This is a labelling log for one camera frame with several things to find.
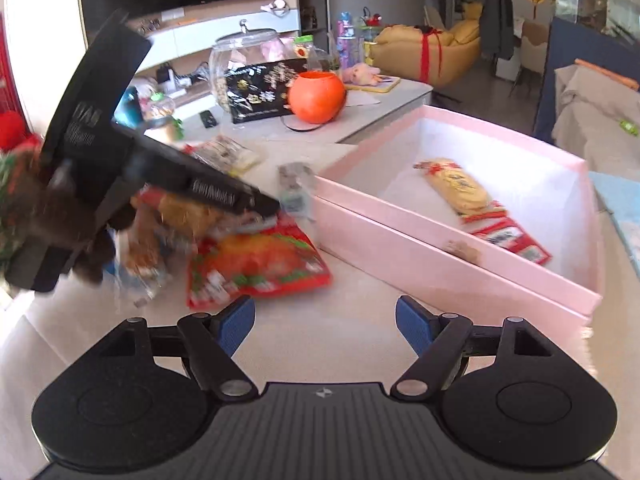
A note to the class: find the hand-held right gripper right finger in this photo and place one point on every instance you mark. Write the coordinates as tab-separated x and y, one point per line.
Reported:
415	322

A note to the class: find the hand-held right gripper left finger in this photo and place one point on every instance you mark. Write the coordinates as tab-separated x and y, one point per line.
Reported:
237	322

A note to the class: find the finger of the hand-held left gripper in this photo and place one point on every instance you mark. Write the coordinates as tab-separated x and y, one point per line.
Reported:
210	185

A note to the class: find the clear bread packet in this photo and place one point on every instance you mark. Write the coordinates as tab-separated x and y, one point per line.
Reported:
185	212

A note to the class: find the pink gift box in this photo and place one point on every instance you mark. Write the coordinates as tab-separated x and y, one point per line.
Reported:
400	260

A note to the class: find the red roast chicken packet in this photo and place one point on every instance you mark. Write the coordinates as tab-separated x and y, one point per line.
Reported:
260	260

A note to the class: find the red snack packet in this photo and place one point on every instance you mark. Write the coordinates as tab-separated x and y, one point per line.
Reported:
515	242

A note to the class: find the long cracker packet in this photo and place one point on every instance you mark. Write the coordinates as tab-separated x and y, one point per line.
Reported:
460	187

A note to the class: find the person's left hand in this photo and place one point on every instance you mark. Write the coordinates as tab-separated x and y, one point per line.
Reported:
95	260

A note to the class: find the white yellow snack packet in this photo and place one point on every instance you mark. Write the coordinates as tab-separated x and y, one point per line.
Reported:
225	152

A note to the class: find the teal cup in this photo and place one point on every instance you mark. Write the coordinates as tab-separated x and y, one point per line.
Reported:
129	110

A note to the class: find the small green toy figure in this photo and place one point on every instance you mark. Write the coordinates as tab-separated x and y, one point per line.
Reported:
178	127

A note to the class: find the black remote control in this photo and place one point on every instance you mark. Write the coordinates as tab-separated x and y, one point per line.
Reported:
208	119

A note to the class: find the small grey packet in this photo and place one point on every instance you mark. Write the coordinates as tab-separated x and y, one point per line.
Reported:
295	185

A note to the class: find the black patterned snack bag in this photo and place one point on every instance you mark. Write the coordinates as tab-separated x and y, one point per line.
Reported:
260	92

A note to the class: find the orange pumpkin bucket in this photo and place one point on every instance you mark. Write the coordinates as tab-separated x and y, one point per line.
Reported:
315	97

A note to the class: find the large glass jar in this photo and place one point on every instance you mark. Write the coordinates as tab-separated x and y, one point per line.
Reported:
235	50

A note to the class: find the white tv cabinet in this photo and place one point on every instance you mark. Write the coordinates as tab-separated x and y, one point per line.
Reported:
240	17

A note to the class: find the pink plush toy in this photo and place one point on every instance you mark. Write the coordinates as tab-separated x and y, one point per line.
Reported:
360	74

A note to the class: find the yellow flat book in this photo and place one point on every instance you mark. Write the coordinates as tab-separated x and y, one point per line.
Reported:
387	82

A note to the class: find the yellow armchair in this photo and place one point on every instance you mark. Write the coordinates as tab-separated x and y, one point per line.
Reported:
400	50

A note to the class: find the light blue puzzle board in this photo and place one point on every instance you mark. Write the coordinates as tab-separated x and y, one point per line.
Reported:
620	210

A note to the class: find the red ribbon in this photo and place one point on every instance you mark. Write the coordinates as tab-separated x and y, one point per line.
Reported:
425	55

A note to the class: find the small green toy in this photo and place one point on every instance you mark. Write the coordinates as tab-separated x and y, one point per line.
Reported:
628	127

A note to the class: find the white dining chair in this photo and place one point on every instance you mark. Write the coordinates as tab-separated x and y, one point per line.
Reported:
532	50

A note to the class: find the orange long cushion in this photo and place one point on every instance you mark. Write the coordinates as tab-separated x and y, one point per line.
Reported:
607	74

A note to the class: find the dark jacket on rack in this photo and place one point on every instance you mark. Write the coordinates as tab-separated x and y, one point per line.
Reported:
497	15

